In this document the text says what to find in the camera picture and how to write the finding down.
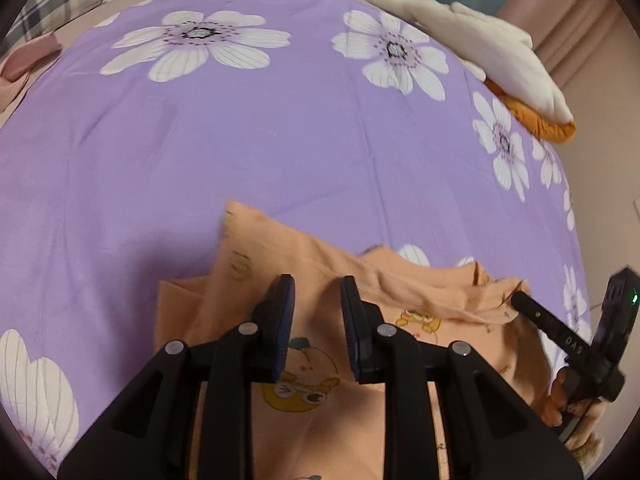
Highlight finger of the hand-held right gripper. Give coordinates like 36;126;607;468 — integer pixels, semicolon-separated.
510;292;597;361

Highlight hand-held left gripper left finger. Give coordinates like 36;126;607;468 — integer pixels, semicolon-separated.
56;274;296;480

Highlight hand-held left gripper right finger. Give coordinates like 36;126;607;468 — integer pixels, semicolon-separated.
340;276;583;480

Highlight orange printed baby garment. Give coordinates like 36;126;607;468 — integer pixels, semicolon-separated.
157;200;567;480

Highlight person's right forearm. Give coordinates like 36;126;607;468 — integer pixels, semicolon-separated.
571;432;604;465

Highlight pink crumpled clothes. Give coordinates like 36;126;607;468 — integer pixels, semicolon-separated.
0;32;64;117

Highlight person's right hand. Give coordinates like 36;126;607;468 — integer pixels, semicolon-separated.
542;366;608;444

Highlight purple floral blanket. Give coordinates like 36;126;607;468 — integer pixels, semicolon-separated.
0;0;595;478

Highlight white goose plush toy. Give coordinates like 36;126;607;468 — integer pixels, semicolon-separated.
331;0;577;144

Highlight pink curtain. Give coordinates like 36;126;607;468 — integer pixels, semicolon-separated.
494;0;640;107

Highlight grey plaid pillow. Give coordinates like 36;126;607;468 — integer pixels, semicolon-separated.
0;0;127;57

